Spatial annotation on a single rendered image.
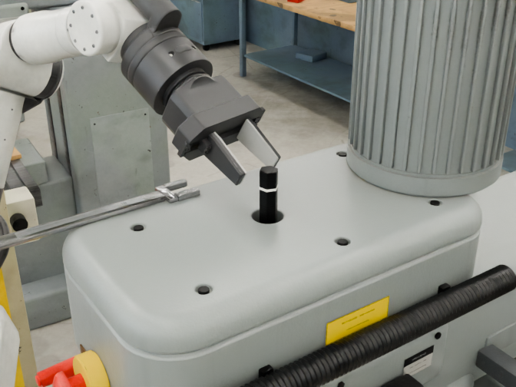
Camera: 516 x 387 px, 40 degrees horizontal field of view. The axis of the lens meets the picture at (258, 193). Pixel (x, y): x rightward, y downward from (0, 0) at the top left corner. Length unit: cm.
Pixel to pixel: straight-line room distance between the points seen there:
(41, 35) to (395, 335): 59
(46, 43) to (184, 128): 29
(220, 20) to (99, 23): 744
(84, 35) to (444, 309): 52
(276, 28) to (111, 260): 744
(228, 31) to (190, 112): 758
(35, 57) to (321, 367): 58
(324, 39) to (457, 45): 667
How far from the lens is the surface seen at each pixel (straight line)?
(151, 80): 83
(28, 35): 103
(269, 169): 79
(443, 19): 81
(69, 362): 91
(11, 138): 112
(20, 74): 109
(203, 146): 79
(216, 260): 74
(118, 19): 87
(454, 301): 86
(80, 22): 88
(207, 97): 82
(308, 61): 711
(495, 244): 107
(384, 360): 89
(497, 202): 119
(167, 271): 73
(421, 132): 85
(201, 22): 818
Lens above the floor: 229
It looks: 27 degrees down
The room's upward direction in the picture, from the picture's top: straight up
